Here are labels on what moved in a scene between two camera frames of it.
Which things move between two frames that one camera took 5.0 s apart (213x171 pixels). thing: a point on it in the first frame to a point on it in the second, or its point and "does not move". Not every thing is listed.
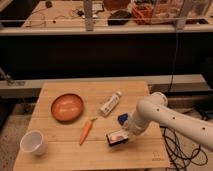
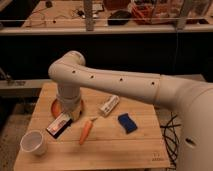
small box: (117, 137) to (59, 124)
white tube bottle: (110, 103) does not move
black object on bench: (119, 18) does not move
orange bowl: (67, 107) does not move
